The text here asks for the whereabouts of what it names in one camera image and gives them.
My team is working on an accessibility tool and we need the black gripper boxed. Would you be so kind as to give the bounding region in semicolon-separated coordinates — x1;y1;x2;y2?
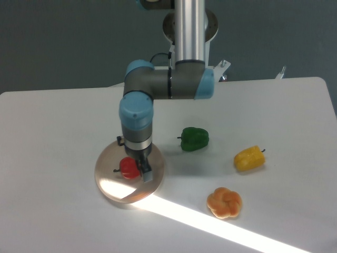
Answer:
116;135;153;183

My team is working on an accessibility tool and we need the red toy pepper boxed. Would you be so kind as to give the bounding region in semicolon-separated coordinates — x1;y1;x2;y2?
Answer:
113;157;141;179

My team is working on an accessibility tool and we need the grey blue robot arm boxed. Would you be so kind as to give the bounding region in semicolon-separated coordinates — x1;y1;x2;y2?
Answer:
119;1;215;182

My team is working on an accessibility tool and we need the round beige plate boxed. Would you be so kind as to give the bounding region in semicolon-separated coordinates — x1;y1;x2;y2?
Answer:
95;141;165;203

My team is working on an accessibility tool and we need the green toy pepper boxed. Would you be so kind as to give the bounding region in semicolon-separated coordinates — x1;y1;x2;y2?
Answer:
177;127;209;152

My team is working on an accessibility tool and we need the yellow toy pepper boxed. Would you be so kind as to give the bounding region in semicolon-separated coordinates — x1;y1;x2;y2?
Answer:
234;145;265;172

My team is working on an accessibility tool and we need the knotted toy bread roll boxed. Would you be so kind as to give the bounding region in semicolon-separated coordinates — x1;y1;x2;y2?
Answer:
206;187;242;219

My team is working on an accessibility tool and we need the black cable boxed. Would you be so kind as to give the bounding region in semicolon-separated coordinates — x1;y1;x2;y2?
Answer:
150;39;176;70

